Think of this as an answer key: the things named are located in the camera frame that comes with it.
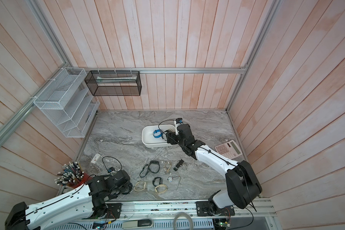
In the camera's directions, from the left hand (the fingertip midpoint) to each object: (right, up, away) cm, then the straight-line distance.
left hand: (125, 189), depth 80 cm
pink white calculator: (+66, +20, +15) cm, 70 cm away
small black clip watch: (+32, +12, +11) cm, 36 cm away
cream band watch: (+8, +1, +2) cm, 8 cm away
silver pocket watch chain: (+26, +5, +4) cm, 27 cm away
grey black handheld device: (+10, -10, -13) cm, 19 cm away
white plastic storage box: (+10, +25, +23) cm, 36 cm away
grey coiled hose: (+33, -10, -6) cm, 35 cm away
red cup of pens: (-23, +12, -11) cm, 28 cm away
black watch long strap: (+15, +14, +8) cm, 22 cm away
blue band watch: (+18, +28, +22) cm, 40 cm away
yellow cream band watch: (+20, +2, 0) cm, 20 cm away
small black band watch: (+20, +4, +1) cm, 21 cm away
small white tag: (-23, +14, +12) cm, 30 cm away
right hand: (+27, +32, +7) cm, 42 cm away
